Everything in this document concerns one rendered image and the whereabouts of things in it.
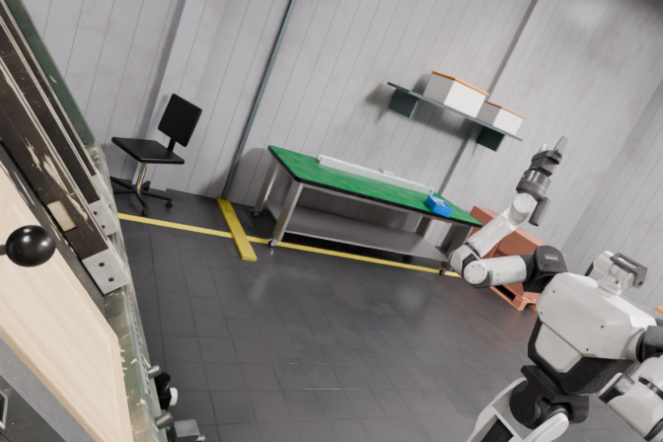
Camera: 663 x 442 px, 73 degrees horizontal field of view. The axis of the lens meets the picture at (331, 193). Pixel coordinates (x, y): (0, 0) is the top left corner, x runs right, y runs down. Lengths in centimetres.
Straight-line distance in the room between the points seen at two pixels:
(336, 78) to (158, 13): 175
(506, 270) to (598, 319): 29
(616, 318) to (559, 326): 15
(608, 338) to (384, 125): 399
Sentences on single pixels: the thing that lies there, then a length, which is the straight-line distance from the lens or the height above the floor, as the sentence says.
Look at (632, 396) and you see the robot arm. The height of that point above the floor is 128.
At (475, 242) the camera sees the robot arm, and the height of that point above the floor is 133.
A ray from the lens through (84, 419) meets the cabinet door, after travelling 84.
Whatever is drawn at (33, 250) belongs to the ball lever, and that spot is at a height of 143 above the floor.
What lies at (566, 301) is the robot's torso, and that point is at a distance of 152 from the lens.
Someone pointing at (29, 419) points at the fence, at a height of 118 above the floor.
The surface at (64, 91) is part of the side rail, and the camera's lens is 238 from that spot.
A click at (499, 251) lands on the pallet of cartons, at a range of 581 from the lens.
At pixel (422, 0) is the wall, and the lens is 509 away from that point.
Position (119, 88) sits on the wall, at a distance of 433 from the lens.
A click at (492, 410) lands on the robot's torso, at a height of 87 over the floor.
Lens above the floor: 166
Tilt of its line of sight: 15 degrees down
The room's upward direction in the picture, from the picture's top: 23 degrees clockwise
